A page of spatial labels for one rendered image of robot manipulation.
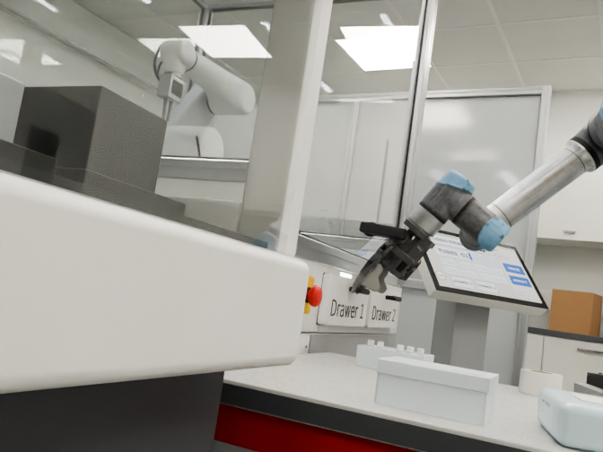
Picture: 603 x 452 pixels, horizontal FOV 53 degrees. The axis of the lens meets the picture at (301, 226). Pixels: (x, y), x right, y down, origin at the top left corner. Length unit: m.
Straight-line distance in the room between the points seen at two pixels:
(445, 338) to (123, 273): 1.99
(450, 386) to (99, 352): 0.44
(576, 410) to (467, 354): 1.66
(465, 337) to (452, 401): 1.60
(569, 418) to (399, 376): 0.18
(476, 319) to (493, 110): 1.27
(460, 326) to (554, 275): 2.77
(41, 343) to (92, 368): 0.04
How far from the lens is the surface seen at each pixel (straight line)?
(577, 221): 4.68
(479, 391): 0.70
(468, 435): 0.65
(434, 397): 0.71
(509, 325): 3.01
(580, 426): 0.68
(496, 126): 3.20
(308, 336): 1.28
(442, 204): 1.38
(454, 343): 2.27
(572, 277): 4.99
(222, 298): 0.46
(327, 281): 1.30
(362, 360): 1.13
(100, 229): 0.35
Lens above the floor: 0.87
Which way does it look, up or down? 7 degrees up
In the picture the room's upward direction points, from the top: 8 degrees clockwise
